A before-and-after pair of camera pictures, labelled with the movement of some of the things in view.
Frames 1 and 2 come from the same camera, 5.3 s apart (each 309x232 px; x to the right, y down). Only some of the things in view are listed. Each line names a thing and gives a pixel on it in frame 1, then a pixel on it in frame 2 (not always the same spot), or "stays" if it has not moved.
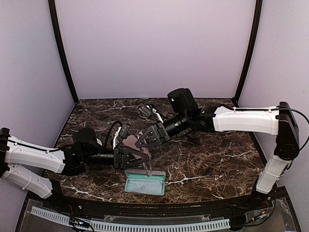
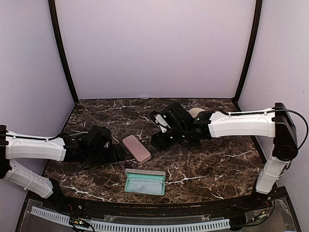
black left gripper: (122, 161) -> (113, 158)
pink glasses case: (130, 141) stays
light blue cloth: (145, 186) stays
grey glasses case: (136, 181) stays
